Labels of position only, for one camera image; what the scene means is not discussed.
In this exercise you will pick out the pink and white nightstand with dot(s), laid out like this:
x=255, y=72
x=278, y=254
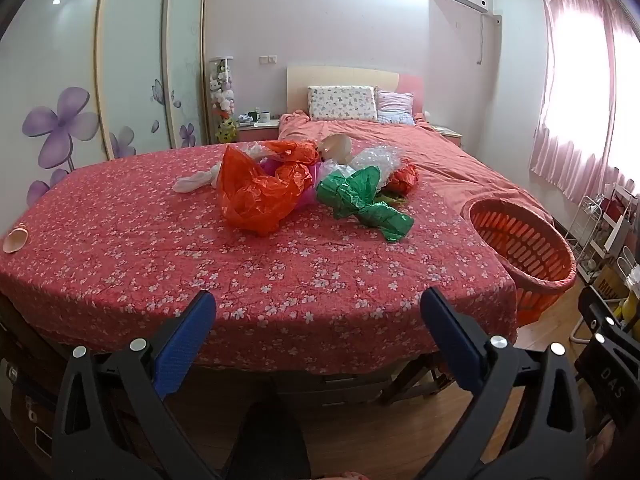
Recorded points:
x=257, y=132
x=449, y=135

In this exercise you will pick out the pink striped pillow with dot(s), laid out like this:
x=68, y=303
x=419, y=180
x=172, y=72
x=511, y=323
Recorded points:
x=395, y=107

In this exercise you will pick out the paw print paper bag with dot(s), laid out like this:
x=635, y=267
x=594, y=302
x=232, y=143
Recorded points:
x=335, y=147

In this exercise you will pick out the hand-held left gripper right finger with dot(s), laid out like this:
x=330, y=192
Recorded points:
x=454, y=342

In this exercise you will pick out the orange laundry basket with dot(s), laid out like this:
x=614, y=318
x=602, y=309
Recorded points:
x=535, y=260

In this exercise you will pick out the green plastic bag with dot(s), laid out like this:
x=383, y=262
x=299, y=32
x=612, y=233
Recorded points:
x=360, y=197

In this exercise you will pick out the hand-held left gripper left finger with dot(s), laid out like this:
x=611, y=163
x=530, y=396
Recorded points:
x=184, y=342

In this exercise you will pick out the red plastic bag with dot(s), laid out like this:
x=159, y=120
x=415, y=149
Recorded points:
x=402, y=177

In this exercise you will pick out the white floral sliding wardrobe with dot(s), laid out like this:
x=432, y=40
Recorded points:
x=60, y=85

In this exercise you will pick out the yellow bottle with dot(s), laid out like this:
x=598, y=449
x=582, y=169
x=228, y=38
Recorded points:
x=629, y=305

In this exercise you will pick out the clear tube of plush toys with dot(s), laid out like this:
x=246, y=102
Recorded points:
x=222, y=90

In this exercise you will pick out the coral duvet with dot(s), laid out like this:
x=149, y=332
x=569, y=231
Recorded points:
x=450, y=160

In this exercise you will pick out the pink curtain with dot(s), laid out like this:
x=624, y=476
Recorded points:
x=575, y=100

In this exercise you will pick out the beige and pink headboard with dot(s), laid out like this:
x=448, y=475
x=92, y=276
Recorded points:
x=340, y=76

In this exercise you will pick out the green leafy scrap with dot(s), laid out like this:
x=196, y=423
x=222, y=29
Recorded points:
x=387, y=200

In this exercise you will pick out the clear plastic wrap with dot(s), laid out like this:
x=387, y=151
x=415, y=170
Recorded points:
x=377, y=160

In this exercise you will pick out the orange plastic bag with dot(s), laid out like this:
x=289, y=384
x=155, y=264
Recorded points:
x=260, y=195

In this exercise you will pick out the person's right hand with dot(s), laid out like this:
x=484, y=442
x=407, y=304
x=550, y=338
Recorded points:
x=605, y=455

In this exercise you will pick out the pink plastic bag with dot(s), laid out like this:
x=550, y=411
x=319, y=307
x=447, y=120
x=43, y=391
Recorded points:
x=308, y=195

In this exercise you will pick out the floral white pillow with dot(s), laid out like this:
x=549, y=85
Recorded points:
x=342, y=103

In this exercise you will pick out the paper cup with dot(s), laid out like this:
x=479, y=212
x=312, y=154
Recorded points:
x=15, y=241

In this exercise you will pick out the air conditioner pipe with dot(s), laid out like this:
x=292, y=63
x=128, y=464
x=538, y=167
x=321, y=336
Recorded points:
x=481, y=40

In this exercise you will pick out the white sock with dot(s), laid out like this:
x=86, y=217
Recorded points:
x=197, y=180

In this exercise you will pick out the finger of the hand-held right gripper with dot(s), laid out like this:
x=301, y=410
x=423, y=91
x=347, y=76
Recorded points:
x=602, y=317

